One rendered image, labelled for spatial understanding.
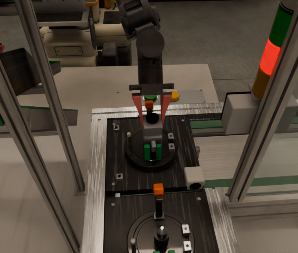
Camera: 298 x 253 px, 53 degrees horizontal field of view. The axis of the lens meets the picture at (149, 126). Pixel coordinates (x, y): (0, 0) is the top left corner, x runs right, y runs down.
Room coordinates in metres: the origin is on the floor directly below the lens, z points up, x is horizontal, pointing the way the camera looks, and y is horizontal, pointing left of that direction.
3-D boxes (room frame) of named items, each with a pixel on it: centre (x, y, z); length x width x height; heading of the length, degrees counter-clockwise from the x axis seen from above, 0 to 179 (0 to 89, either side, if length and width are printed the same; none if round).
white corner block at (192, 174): (0.41, -0.11, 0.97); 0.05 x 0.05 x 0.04; 4
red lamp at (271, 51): (0.40, -0.20, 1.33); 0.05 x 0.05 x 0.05
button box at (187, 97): (0.72, -0.08, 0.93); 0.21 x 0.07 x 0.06; 94
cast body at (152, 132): (0.49, -0.01, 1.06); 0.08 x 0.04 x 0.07; 5
